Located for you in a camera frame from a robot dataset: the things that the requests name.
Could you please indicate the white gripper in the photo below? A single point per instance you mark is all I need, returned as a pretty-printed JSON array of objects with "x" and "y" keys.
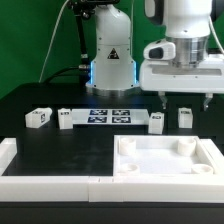
[{"x": 161, "y": 76}]

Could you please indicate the white square tabletop tray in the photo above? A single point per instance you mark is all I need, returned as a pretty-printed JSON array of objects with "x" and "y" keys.
[{"x": 140, "y": 155}]

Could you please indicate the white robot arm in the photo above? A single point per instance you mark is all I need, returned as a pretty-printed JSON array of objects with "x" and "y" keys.
[{"x": 179, "y": 62}]

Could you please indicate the white U-shaped fence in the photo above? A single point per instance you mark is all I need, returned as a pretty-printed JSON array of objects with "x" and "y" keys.
[{"x": 198, "y": 188}]

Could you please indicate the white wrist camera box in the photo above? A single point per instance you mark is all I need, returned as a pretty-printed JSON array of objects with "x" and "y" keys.
[{"x": 160, "y": 50}]

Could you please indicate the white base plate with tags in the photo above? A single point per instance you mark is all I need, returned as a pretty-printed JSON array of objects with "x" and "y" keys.
[{"x": 110, "y": 116}]

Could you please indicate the black camera stand pole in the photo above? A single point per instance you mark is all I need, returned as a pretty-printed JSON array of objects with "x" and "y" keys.
[{"x": 84, "y": 10}]

